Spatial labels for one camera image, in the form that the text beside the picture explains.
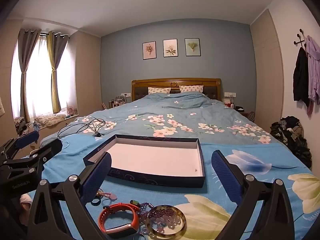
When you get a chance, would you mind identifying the black wall coat rack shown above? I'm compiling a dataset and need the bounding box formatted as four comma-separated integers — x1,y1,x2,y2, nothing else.
294,29,307,48

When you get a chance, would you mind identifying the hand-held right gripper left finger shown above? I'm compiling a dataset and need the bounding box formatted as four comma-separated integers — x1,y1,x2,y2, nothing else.
27,152,112,240

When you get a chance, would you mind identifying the bedside cosmetics clutter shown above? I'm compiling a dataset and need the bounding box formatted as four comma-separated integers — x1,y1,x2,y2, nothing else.
101,97,132,110

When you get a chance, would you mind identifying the purple jacket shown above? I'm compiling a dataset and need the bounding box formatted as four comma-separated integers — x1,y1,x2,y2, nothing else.
304,35,320,117

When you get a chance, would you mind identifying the pink bow ring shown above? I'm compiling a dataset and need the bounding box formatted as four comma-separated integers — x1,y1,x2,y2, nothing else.
97,191,118,201

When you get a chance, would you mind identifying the framed pink flower picture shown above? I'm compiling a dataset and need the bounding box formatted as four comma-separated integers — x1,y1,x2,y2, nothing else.
142,42,157,60

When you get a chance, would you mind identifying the bright blue flower blanket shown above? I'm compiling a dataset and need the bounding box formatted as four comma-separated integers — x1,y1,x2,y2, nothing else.
21,132,320,240

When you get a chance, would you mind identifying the grey curtain with yellow edge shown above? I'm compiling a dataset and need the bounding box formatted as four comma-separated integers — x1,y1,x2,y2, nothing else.
46,31,69,113

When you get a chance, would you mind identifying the dark floral cloth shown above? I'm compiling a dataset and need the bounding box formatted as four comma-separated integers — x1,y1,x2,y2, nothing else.
14,116,36,137

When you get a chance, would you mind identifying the white sheer curtain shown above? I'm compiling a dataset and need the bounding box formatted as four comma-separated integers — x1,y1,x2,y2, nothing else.
11,34,76,120

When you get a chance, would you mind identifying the black jacket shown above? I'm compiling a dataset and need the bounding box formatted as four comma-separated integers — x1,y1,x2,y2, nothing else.
293,47,311,108

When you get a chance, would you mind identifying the wooden nightstand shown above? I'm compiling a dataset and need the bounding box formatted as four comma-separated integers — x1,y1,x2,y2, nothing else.
240,110,256,123

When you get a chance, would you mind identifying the shallow dark blue box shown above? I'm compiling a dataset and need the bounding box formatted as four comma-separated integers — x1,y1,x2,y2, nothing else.
83,134,206,188

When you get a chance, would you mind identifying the orange smartwatch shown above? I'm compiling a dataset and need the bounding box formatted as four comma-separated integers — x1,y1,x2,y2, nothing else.
98,203,140,235

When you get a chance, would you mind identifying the white patterned pillow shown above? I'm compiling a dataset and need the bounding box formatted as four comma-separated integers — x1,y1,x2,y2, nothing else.
179,85,204,93
148,87,172,95

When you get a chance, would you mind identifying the wooden headboard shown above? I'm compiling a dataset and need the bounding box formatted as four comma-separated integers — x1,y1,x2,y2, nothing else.
132,78,222,103

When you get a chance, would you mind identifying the tangled black cable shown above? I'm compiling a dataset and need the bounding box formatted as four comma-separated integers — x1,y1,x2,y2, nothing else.
57,117,107,139

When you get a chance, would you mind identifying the amber bangle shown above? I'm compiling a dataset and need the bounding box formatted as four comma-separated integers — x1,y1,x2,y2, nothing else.
146,205,187,236

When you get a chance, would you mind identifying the framed white flower picture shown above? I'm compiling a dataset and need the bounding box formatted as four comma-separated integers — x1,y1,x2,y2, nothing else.
163,39,178,58

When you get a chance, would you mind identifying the beige clothes heap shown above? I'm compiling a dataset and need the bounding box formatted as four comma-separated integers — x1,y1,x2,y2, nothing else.
35,113,67,127

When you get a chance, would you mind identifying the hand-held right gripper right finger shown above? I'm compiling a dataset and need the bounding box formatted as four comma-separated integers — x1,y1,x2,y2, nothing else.
211,150,295,240

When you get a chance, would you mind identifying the framed green leaf picture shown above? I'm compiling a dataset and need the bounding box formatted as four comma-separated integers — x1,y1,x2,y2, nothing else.
185,38,201,56

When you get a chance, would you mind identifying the pile of dark clothes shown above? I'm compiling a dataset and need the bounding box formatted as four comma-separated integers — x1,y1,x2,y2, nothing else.
270,116,312,168

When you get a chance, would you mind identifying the person's left hand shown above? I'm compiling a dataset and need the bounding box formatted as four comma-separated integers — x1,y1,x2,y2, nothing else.
20,194,34,227

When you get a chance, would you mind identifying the dark purple bead bracelet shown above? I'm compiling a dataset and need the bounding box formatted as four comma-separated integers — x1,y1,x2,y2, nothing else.
136,202,177,219

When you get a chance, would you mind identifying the grey blue floral duvet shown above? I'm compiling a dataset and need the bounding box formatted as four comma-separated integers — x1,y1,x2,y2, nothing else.
40,92,290,152

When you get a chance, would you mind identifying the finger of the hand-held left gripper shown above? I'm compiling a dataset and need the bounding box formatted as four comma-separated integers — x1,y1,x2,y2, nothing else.
5,138,63,173
0,130,40,162

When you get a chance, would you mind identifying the beige built-in wardrobe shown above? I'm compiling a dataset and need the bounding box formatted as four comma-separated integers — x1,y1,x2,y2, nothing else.
249,9,284,131

